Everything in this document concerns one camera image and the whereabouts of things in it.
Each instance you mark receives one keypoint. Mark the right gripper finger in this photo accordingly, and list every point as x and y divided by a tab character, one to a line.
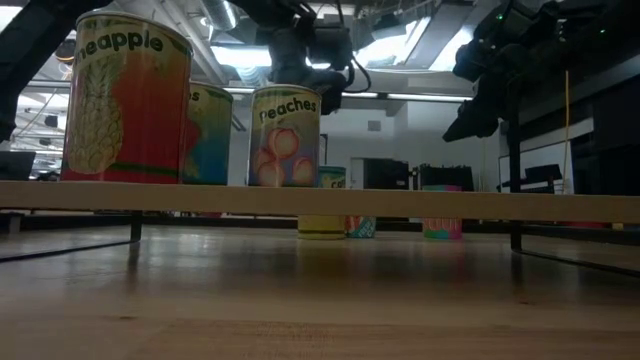
475	115

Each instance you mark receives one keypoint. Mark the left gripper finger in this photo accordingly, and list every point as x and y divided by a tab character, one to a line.
334	92

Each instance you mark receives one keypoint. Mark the peaches can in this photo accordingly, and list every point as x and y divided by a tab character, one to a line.
285	145

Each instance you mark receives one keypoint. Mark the tomato can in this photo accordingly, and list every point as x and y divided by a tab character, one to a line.
212	140

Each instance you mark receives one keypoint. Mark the chicken soup can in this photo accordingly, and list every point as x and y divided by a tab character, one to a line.
442	229

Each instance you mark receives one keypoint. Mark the yellow corn can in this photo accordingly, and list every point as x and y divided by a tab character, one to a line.
322	227

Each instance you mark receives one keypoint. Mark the pineapple can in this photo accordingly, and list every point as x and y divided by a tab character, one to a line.
135	110

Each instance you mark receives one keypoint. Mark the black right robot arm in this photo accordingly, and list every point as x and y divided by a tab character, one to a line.
600	45

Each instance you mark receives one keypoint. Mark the wooden shelf board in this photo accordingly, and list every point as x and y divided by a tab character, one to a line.
320	202

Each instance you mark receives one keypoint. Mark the long linear ceiling light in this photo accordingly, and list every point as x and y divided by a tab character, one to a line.
425	97

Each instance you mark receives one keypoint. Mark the black tube stand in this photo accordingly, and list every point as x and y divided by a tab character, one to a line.
325	150

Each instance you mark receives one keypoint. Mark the black equipment rack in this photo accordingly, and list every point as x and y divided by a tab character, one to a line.
450	175

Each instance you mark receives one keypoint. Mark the white desk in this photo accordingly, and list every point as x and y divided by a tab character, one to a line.
545	155

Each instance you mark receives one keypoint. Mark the black chair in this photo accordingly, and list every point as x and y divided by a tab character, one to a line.
542	172

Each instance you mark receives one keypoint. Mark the black cabinet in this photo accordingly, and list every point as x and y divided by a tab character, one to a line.
385	172

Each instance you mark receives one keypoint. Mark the dark computer monitor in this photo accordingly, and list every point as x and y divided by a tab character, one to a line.
15	167

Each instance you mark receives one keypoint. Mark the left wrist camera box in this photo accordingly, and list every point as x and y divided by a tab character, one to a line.
330	47

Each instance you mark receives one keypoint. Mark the square wall vent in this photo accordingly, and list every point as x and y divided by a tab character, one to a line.
374	125

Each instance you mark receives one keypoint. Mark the round silver ventilation duct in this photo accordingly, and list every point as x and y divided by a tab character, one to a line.
220	12

